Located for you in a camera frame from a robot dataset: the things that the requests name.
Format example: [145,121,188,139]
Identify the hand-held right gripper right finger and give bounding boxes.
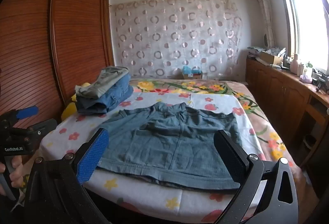
[213,130,300,224]

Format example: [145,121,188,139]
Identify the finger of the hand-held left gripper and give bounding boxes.
[5,105,39,122]

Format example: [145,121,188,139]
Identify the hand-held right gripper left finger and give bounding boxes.
[24,128,110,224]

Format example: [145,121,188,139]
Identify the dark blue folded pants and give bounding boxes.
[77,101,111,115]

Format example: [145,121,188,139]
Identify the person's left hand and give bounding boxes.
[0,156,24,197]

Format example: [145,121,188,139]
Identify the yellow pillow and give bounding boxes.
[62,82,91,120]

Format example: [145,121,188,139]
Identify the white floral bed sheet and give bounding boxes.
[41,91,267,224]

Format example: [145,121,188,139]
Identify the blue folded jeans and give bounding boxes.
[78,74,134,112]

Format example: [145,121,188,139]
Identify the wooden side cabinet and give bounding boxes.
[245,56,329,164]

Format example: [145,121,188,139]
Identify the wooden wardrobe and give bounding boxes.
[0,0,115,137]

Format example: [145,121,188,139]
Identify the blue toy on box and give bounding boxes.
[182,66,204,80]

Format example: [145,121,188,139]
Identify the cardboard box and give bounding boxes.
[258,50,284,65]

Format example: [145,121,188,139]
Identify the pile of cloths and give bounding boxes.
[247,46,266,59]

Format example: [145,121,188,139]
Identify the pink bottle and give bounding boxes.
[290,53,300,73]

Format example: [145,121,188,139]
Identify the black device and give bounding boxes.
[312,70,329,93]

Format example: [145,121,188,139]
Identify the sheer circle-patterned curtain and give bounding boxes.
[110,0,244,80]

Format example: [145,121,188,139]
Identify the patterned window curtain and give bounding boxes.
[250,0,276,49]

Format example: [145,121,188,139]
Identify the window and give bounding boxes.
[273,0,329,72]

